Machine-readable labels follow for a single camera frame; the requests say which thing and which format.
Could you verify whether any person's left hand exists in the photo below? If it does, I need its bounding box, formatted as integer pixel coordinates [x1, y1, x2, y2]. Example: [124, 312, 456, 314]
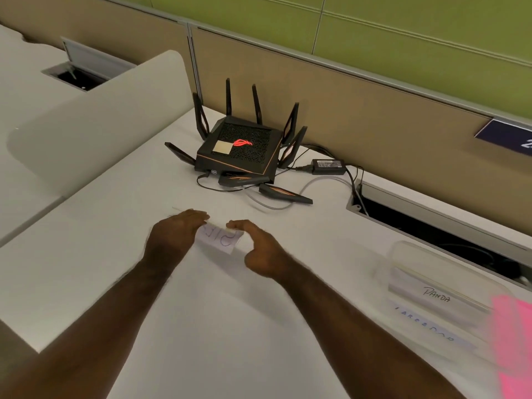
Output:
[143, 209, 211, 266]

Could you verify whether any person's right hand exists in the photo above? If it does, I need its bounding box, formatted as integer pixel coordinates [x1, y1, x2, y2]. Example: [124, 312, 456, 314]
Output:
[225, 219, 301, 282]

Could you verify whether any white handwritten paper card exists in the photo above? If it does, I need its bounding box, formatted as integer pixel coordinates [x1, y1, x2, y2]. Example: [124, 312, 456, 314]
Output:
[196, 221, 246, 256]

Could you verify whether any person's left forearm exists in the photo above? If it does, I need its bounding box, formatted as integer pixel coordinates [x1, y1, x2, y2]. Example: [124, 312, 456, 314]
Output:
[0, 257, 180, 399]

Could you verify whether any person's right forearm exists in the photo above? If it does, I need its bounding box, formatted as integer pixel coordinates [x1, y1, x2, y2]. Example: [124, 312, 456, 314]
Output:
[272, 258, 467, 399]

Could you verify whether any black router with antennas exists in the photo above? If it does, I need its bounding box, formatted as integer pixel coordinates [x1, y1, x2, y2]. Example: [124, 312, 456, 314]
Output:
[164, 78, 314, 205]

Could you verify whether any black power adapter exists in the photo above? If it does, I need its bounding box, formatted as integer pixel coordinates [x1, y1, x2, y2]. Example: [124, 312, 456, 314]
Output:
[311, 158, 348, 176]

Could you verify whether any white curved desk divider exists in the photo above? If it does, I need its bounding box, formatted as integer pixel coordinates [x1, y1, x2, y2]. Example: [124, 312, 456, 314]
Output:
[7, 50, 197, 200]

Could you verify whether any clear plastic container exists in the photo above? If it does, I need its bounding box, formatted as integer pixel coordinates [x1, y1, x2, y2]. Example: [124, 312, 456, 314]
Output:
[373, 240, 518, 360]

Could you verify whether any white handwritten paper slip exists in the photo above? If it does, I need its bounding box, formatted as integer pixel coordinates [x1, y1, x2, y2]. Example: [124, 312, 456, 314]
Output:
[386, 299, 476, 351]
[390, 268, 493, 314]

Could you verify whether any beige partition panel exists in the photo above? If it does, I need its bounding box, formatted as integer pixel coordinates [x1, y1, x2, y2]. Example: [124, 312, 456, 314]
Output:
[189, 27, 532, 250]
[0, 0, 195, 96]

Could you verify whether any green upper partition panel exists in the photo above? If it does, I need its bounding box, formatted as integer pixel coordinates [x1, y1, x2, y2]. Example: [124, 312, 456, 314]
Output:
[93, 0, 532, 123]

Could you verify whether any pink paper sheet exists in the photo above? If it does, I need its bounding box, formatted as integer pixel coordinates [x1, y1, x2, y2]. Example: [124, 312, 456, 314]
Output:
[483, 295, 532, 399]

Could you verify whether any dark blue partition sign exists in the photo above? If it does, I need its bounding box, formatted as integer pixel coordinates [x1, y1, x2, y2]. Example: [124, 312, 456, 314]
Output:
[474, 119, 532, 157]

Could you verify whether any thin black router cable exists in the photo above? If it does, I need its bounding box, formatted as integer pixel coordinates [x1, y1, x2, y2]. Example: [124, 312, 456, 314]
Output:
[196, 172, 267, 196]

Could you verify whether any white network cable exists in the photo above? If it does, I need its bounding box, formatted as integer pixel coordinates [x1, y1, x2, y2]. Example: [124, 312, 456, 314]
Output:
[244, 176, 355, 212]

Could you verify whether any black adapter mains cable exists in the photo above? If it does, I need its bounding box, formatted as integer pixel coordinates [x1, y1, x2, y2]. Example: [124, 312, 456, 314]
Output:
[344, 163, 371, 217]

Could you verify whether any grey metal partition post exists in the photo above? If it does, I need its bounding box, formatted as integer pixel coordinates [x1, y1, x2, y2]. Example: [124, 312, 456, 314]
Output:
[182, 20, 205, 109]

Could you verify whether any grey desk cable hatch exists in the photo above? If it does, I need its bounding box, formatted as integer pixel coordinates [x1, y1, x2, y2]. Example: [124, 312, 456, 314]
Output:
[41, 36, 138, 93]
[346, 178, 532, 288]

